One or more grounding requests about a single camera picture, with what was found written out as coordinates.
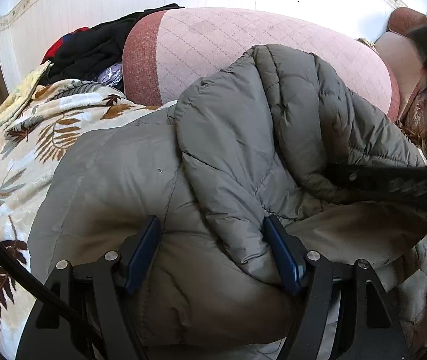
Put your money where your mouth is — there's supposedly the plain beige cushion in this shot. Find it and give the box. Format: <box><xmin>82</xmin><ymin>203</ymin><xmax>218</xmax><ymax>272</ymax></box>
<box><xmin>374</xmin><ymin>31</ymin><xmax>427</xmax><ymax>123</ymax></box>

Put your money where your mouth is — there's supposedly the black cable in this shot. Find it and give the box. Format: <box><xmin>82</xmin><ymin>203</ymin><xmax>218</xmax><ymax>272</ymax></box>
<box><xmin>0</xmin><ymin>208</ymin><xmax>103</xmax><ymax>360</ymax></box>

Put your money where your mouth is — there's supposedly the red garment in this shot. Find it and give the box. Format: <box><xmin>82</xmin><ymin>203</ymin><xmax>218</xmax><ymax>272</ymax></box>
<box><xmin>40</xmin><ymin>26</ymin><xmax>91</xmax><ymax>65</ymax></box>

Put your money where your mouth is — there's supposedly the grey puffer jacket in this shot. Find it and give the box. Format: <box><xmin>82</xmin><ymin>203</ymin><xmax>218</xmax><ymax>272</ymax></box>
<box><xmin>28</xmin><ymin>43</ymin><xmax>427</xmax><ymax>350</ymax></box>

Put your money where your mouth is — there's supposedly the clear purple plastic bag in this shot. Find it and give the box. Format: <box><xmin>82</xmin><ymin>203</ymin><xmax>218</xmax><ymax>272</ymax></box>
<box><xmin>97</xmin><ymin>62</ymin><xmax>127</xmax><ymax>91</ymax></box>

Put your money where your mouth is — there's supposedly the pink quilted sofa bolster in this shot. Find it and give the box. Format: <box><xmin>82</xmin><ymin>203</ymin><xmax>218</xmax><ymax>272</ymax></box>
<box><xmin>121</xmin><ymin>7</ymin><xmax>400</xmax><ymax>116</ymax></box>

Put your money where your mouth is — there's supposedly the red-brown cushion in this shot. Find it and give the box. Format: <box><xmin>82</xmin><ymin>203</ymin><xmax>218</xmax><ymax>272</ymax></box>
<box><xmin>388</xmin><ymin>6</ymin><xmax>427</xmax><ymax>43</ymax></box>

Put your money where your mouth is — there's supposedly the pale yellow cloth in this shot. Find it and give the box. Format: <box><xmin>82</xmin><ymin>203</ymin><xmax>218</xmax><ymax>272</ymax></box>
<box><xmin>0</xmin><ymin>61</ymin><xmax>54</xmax><ymax>133</ymax></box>

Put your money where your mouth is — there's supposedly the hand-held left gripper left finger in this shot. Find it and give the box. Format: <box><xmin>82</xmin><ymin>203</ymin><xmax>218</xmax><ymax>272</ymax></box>
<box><xmin>15</xmin><ymin>215</ymin><xmax>162</xmax><ymax>360</ymax></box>

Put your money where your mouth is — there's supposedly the black garment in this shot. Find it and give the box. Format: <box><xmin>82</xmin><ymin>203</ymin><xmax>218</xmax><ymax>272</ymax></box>
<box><xmin>50</xmin><ymin>3</ymin><xmax>187</xmax><ymax>84</ymax></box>

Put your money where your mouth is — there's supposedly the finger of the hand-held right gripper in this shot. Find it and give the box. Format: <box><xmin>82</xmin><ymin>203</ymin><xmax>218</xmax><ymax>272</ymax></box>
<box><xmin>324</xmin><ymin>162</ymin><xmax>427</xmax><ymax>214</ymax></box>

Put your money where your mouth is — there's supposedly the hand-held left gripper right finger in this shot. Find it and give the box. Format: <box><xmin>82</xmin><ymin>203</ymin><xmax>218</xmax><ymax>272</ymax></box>
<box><xmin>262</xmin><ymin>215</ymin><xmax>411</xmax><ymax>360</ymax></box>

